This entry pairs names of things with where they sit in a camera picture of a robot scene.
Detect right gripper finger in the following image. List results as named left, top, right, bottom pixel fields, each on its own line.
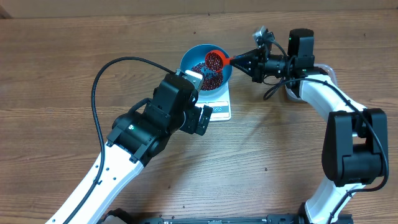
left=229, top=49, right=258, bottom=64
left=229, top=60, right=257, bottom=77

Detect orange measuring scoop blue handle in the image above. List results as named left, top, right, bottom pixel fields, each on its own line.
left=205, top=50, right=233, bottom=72

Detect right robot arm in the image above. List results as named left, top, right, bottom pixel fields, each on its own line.
left=226, top=27, right=389, bottom=223

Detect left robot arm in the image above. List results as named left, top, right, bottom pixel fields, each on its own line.
left=48, top=70, right=213, bottom=223

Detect white kitchen scale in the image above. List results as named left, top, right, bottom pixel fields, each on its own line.
left=196, top=83, right=232, bottom=122

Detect red beans in bowl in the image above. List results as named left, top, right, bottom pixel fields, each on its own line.
left=192, top=62, right=223, bottom=91

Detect red beans in scoop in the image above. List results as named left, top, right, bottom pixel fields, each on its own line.
left=205, top=52, right=223, bottom=72

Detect blue bowl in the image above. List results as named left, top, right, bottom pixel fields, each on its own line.
left=180, top=44, right=232, bottom=96

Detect clear plastic container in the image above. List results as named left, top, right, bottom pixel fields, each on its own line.
left=285, top=63, right=338, bottom=103

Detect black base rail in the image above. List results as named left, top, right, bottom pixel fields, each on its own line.
left=97, top=208, right=309, bottom=224

